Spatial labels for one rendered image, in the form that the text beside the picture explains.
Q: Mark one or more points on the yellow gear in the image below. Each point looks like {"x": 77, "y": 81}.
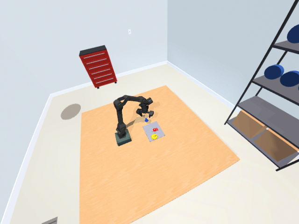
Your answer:
{"x": 154, "y": 136}

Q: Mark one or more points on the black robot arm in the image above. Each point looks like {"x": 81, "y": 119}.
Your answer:
{"x": 121, "y": 126}

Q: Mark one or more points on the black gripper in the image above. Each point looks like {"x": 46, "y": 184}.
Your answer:
{"x": 140, "y": 111}

